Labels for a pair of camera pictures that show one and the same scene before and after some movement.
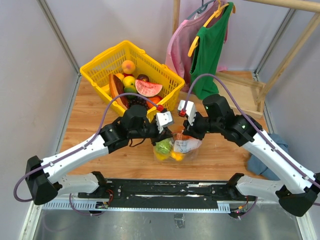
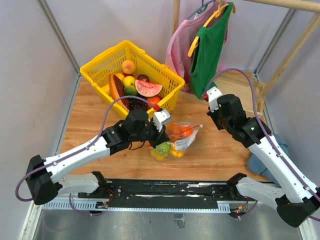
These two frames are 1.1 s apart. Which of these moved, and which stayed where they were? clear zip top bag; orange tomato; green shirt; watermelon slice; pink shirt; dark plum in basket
Moved: clear zip top bag; orange tomato
Stayed: watermelon slice; dark plum in basket; pink shirt; green shirt
